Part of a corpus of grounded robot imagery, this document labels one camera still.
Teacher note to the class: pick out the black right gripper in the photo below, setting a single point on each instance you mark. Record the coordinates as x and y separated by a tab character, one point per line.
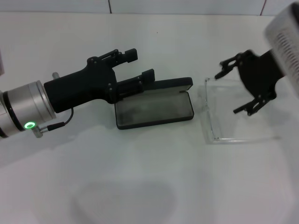
257	72

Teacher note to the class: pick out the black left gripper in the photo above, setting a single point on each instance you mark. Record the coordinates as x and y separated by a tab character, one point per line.
77	88

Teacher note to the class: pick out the clear plastic glasses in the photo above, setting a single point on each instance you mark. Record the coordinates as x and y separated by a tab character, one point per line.
206	93

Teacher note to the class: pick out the black glasses case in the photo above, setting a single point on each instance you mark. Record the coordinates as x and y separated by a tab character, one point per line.
158	109

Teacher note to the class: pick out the silver round connector stub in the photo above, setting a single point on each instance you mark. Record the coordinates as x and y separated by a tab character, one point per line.
56	75

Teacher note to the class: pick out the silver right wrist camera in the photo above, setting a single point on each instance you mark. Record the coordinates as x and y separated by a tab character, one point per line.
285	35

